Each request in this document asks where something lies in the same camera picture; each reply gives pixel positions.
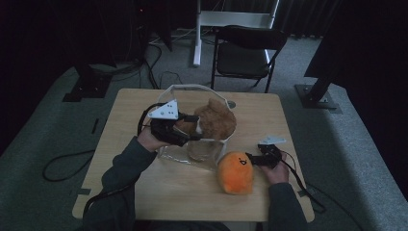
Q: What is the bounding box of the black folding chair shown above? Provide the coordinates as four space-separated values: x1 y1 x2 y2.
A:
210 24 289 94

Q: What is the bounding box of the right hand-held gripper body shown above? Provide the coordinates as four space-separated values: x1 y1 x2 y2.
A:
257 135 288 170

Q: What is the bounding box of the person's left hand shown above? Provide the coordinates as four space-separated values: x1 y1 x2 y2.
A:
137 125 168 153

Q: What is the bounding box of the bundle of black floor cables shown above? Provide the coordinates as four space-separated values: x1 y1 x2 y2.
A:
112 28 200 90

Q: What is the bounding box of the brown plush toy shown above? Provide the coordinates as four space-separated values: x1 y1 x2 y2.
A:
174 97 238 141

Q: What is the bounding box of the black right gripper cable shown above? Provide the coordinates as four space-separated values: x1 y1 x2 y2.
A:
278 149 327 215

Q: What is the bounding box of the black stand with flat base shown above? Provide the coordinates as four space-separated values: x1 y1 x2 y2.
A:
62 62 114 103

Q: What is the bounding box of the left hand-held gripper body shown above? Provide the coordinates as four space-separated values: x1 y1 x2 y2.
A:
140 99 191 147

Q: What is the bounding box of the orange plush toy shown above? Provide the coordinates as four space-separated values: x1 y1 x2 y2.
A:
217 150 255 196

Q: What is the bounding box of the person's right hand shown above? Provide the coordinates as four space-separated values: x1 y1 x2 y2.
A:
259 159 291 186

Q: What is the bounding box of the white desk frame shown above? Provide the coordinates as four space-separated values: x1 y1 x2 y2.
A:
192 0 281 67

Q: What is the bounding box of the transparent bag with white trim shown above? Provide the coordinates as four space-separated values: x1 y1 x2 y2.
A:
156 83 237 171

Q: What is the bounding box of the black stand with grey base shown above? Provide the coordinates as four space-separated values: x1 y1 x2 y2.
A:
293 64 342 111

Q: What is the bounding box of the black looped floor cable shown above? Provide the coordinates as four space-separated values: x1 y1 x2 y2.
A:
41 148 96 183

